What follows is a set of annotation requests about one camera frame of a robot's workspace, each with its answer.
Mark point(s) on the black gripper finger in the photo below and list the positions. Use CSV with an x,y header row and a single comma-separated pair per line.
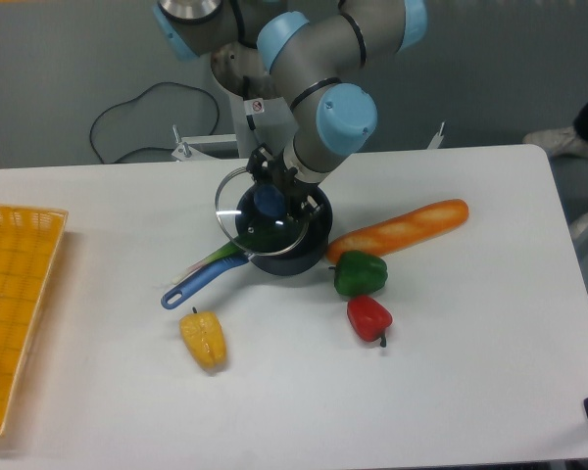
x,y
303,207
260,164

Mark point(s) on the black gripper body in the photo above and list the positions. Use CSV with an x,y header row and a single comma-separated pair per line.
x,y
292,177

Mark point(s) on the glass pot lid blue knob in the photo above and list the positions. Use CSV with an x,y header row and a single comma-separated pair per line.
x,y
241,206

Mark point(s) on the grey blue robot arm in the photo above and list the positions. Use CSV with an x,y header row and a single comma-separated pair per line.
x,y
304,61

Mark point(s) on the dark blue saucepan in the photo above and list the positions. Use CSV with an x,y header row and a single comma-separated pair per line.
x,y
299,260

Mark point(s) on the orange baguette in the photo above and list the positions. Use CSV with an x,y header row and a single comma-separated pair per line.
x,y
402,231

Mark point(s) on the green bell pepper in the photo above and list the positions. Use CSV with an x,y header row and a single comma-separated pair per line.
x,y
358,273

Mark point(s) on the green onion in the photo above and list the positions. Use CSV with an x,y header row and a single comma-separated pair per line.
x,y
254,243

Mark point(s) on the red bell pepper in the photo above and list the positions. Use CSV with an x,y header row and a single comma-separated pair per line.
x,y
369,319

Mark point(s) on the yellow bell pepper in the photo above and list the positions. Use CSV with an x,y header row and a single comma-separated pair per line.
x,y
202,334

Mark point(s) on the yellow woven basket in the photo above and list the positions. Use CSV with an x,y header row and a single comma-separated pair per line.
x,y
29,242

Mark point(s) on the white shoe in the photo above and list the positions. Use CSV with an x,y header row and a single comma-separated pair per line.
x,y
559,142

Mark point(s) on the white metal base frame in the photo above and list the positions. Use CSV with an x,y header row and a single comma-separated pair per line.
x,y
203,148

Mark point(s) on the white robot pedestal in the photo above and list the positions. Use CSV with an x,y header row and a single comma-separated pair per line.
x,y
260,115

